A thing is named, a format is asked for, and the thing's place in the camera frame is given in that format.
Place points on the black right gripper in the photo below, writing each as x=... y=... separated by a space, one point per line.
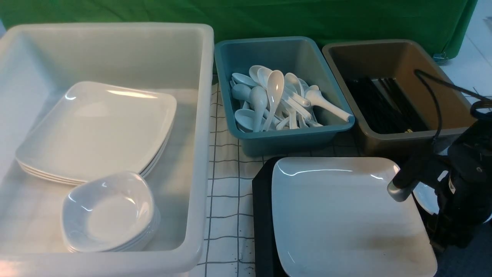
x=463 y=207

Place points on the white bowl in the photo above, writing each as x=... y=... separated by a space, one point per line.
x=426 y=198
x=118 y=191

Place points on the large white square plate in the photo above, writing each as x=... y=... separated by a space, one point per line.
x=333 y=217

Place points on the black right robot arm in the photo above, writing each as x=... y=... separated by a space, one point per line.
x=469 y=156

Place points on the top stacked white plate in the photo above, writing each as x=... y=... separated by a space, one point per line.
x=98 y=129

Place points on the brown plastic bin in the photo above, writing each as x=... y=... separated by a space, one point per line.
x=387 y=58

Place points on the bundle of black chopsticks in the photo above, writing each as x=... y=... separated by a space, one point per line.
x=384 y=106

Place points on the green cloth backdrop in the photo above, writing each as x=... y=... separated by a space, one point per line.
x=439 y=26

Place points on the black serving tray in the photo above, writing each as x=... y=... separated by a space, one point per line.
x=263 y=215

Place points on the teal plastic bin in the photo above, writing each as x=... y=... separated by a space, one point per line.
x=298 y=55

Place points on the pile of white spoons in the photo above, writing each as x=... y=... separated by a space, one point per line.
x=272 y=101

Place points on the checked white tablecloth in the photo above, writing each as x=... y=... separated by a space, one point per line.
x=228 y=245

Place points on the stack of white bowls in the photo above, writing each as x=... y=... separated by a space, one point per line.
x=109 y=230

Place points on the stack of white plates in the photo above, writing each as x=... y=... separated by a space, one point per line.
x=44 y=176

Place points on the large white plastic tub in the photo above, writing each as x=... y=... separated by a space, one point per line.
x=39 y=64

